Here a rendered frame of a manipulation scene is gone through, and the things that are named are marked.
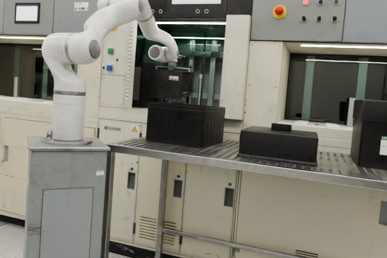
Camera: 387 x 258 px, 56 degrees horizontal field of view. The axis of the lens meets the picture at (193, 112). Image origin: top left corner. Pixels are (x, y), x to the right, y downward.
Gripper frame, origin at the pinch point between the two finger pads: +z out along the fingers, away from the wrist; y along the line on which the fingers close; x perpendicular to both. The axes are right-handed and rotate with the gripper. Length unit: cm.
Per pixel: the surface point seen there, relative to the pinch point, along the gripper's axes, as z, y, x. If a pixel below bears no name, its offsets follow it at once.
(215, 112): -62, 44, -29
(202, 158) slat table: -93, 47, -44
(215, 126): -60, 44, -35
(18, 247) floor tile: -45, -72, -120
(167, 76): -9.0, 0.3, -12.1
